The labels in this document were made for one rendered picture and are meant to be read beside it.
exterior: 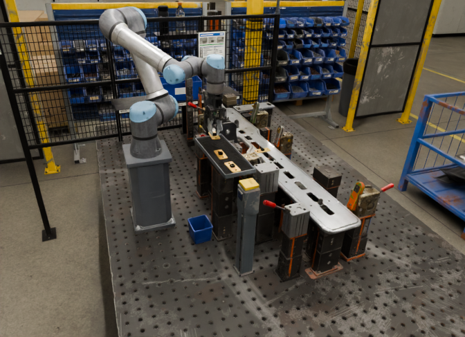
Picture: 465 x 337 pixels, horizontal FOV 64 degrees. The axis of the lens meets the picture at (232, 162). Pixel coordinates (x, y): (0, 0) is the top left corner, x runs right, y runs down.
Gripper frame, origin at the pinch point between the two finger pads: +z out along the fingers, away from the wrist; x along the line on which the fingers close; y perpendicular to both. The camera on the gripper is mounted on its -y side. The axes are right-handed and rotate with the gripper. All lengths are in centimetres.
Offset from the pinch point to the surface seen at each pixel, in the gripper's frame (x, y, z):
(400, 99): 313, -230, 88
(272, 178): 20.6, 23.2, 14.3
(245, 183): 3.0, 37.5, 5.3
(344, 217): 43, 49, 21
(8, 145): -144, -204, 89
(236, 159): 5.1, 18.5, 5.2
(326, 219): 35, 48, 21
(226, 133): 10.1, -13.8, 7.8
